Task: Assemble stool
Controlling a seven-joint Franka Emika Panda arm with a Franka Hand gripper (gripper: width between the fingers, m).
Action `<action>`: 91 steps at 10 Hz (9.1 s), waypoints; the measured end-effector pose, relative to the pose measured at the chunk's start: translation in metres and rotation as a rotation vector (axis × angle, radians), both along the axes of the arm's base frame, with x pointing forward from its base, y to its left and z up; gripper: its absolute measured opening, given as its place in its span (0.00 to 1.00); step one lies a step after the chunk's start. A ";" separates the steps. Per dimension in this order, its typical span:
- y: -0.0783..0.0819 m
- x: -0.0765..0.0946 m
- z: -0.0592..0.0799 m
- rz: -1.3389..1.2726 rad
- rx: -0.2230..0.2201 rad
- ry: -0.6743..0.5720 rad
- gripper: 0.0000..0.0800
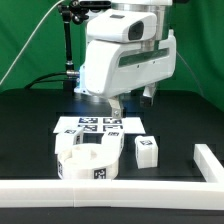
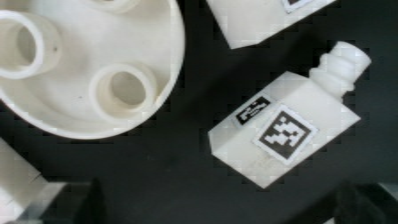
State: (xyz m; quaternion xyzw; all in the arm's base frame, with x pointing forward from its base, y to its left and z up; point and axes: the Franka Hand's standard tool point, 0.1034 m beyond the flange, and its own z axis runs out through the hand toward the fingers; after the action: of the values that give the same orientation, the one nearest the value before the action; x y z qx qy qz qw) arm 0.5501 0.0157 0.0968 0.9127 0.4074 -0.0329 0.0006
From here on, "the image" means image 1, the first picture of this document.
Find white marker sheet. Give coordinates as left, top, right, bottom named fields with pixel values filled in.
left=54, top=116, right=145, bottom=134

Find black cables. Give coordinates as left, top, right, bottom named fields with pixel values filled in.
left=23, top=71, right=80, bottom=90

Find white L-shaped fence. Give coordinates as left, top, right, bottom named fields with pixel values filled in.
left=0, top=143, right=224, bottom=211

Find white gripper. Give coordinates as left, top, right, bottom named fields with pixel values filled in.
left=85, top=30, right=176, bottom=119

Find black camera stand pole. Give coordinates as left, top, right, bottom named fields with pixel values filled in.
left=58, top=0, right=111, bottom=91

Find white cable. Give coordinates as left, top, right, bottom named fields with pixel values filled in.
left=0, top=0, right=64, bottom=87

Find white round stool seat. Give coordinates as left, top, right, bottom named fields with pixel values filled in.
left=57, top=143, right=120, bottom=179

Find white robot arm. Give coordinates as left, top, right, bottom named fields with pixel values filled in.
left=84, top=0, right=176, bottom=119

